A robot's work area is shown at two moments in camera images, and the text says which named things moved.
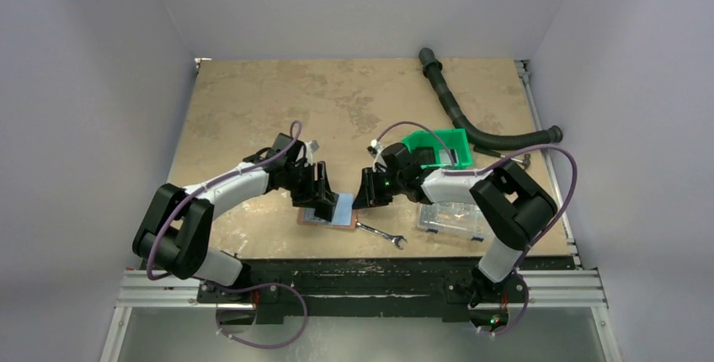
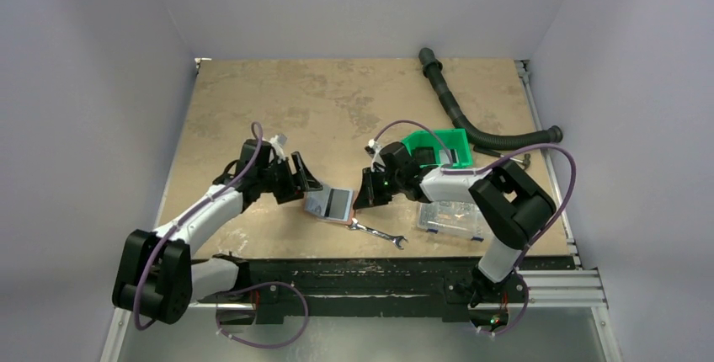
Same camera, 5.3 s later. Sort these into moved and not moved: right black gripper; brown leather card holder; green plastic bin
Moved: brown leather card holder
Not moved: right black gripper; green plastic bin
